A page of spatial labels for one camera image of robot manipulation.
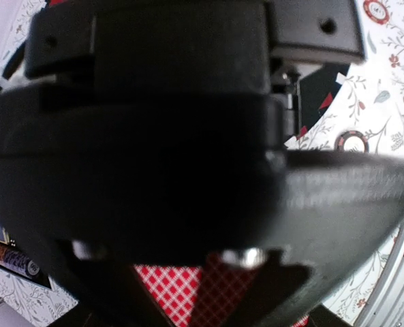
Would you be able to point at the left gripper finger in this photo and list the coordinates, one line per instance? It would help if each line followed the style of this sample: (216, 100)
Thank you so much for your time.
(322, 317)

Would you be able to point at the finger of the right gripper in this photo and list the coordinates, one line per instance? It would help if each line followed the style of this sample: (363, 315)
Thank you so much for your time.
(318, 215)

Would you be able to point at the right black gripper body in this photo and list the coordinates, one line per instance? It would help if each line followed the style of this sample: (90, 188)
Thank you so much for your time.
(82, 207)

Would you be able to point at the dark red chip stack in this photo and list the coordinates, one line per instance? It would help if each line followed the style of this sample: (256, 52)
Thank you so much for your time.
(352, 141)

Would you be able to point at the red playing card deck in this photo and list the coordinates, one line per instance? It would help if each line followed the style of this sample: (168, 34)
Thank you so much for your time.
(197, 296)

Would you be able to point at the orange chip stack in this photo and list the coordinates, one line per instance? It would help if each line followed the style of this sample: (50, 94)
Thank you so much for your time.
(376, 11)

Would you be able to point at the round red black poker mat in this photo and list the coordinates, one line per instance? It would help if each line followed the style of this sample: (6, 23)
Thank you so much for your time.
(317, 95)

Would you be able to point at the floral white table cloth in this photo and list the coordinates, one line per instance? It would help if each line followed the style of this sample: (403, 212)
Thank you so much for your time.
(368, 98)

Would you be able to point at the aluminium poker case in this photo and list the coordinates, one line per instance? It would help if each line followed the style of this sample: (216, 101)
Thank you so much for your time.
(42, 280)

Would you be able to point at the left chip row in case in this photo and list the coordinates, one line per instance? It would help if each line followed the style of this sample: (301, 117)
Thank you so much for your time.
(18, 262)

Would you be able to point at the front aluminium rail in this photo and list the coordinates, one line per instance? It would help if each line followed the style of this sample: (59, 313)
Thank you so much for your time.
(385, 306)

